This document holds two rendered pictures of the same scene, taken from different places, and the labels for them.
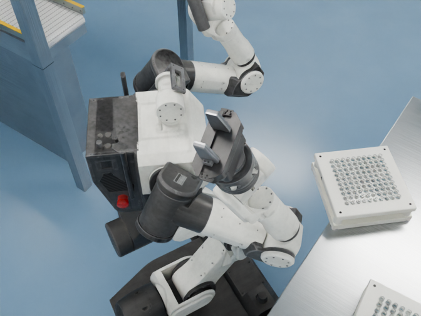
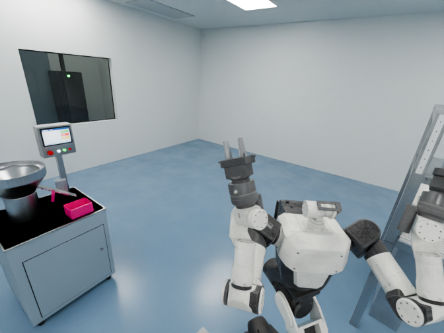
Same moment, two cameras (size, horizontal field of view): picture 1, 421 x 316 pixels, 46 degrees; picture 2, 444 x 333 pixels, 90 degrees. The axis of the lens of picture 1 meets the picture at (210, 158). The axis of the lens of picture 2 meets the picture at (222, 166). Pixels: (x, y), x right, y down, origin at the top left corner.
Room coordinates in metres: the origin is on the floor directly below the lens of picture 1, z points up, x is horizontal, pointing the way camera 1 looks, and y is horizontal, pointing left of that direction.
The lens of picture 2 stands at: (0.56, -0.69, 1.81)
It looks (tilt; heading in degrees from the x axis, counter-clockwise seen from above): 22 degrees down; 97
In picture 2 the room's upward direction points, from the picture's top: 4 degrees clockwise
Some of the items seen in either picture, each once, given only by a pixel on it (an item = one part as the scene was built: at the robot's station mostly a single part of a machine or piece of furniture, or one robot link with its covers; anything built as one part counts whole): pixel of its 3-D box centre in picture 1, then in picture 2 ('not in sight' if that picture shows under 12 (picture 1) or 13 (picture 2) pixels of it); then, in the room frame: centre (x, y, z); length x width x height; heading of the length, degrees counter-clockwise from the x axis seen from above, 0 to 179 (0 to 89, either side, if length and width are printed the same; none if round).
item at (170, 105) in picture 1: (169, 100); (317, 212); (0.85, 0.10, 1.34); 0.10 x 0.07 x 0.09; 6
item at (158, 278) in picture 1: (182, 286); not in sight; (0.86, 0.11, 0.28); 0.21 x 0.20 x 0.13; 119
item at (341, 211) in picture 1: (363, 181); not in sight; (0.90, -0.47, 0.94); 0.25 x 0.24 x 0.02; 98
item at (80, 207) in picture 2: not in sight; (78, 208); (-0.68, 0.60, 0.80); 0.16 x 0.12 x 0.09; 63
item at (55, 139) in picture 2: not in sight; (61, 162); (-0.96, 0.81, 1.07); 0.23 x 0.10 x 0.62; 63
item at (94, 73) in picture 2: not in sight; (74, 90); (-2.56, 2.98, 1.43); 1.38 x 0.01 x 1.16; 63
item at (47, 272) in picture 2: not in sight; (57, 250); (-0.93, 0.56, 0.38); 0.63 x 0.57 x 0.76; 63
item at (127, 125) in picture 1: (151, 154); (303, 242); (0.85, 0.16, 1.14); 0.34 x 0.30 x 0.36; 6
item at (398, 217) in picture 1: (359, 190); not in sight; (0.90, -0.47, 0.89); 0.24 x 0.24 x 0.02; 8
